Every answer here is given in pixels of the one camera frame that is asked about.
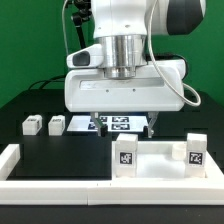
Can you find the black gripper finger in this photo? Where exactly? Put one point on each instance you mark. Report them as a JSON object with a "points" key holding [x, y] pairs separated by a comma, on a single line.
{"points": [[148, 129], [102, 129]]}

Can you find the white marker sheet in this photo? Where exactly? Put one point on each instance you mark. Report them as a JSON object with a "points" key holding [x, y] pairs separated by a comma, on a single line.
{"points": [[114, 123]]}

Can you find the white square tabletop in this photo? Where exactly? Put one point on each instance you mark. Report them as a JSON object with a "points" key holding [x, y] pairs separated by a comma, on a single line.
{"points": [[166, 161]]}

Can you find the white U-shaped fence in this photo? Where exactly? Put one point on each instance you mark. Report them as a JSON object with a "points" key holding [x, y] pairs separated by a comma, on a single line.
{"points": [[190, 191]]}

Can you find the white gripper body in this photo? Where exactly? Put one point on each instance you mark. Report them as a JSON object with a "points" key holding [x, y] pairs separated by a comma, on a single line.
{"points": [[88, 90]]}

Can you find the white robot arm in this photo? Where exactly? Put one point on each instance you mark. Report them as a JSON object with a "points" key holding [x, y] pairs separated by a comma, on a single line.
{"points": [[116, 75]]}

